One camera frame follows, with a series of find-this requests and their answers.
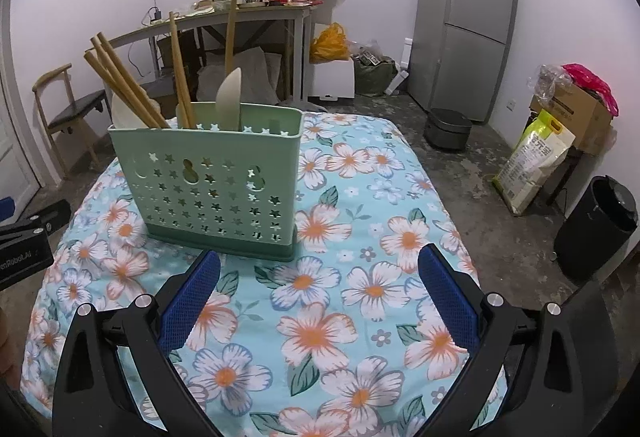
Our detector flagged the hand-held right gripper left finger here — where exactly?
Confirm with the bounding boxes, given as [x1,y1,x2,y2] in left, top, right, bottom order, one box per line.
[51,249,223,437]

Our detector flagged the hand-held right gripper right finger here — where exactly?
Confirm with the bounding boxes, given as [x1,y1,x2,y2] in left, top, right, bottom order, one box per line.
[417,244,608,437]

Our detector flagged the green plastic utensil holder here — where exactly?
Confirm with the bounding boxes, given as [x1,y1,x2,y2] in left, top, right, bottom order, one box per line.
[107,108,304,263]

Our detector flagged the wooden chopstick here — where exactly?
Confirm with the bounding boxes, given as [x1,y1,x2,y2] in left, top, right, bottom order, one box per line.
[224,0,238,80]
[89,37,165,128]
[172,17,197,128]
[83,51,160,128]
[168,12,191,128]

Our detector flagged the wooden chopsticks group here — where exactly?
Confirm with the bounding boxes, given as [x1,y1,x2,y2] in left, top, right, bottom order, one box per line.
[96,32,172,128]

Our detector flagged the blue floral blanket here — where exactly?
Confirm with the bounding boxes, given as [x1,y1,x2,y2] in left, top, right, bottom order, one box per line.
[20,112,508,437]

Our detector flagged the wooden chair with black seat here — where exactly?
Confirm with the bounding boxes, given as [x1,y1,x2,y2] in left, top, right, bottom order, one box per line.
[32,63,111,180]

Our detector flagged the green and white rice bag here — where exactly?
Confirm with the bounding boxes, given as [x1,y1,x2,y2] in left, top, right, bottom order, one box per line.
[492,109,577,216]

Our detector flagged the black trash bin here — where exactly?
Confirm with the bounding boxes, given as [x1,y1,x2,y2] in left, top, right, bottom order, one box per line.
[554,175,639,285]

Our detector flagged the black rice cooker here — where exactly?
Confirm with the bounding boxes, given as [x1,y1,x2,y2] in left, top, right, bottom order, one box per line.
[424,108,473,150]

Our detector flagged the white plastic spoon left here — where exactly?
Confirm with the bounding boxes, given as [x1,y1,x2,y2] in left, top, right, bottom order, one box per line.
[111,92,162,128]

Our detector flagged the cream plastic spoon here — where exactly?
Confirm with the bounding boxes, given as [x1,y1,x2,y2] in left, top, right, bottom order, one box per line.
[215,67,244,132]

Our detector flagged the large brown cardboard box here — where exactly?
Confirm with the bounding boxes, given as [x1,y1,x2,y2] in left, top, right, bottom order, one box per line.
[530,84,613,155]

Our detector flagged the olive green sack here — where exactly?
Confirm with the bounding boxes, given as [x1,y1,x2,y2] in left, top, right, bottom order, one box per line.
[352,49,401,96]

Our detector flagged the white leaning appliance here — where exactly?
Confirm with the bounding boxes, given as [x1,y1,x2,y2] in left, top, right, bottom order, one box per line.
[385,39,416,95]

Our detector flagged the clear plastic bag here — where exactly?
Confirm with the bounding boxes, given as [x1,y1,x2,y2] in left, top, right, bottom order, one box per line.
[530,64,573,110]

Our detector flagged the grey pillow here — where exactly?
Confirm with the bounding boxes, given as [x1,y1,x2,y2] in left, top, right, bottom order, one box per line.
[197,48,281,102]

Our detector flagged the white low cabinet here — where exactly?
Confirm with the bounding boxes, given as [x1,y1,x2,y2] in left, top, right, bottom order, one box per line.
[305,59,356,100]

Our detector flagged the pink plastic bag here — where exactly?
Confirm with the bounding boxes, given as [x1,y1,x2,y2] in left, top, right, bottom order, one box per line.
[562,63,612,115]

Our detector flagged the yellow plastic bag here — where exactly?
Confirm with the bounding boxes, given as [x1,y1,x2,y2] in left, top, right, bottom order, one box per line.
[310,23,351,62]

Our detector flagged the silver refrigerator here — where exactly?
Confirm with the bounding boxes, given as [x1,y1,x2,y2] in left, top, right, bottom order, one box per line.
[407,0,521,122]

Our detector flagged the grey metal-frame desk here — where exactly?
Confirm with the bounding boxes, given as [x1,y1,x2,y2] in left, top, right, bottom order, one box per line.
[85,3,313,102]

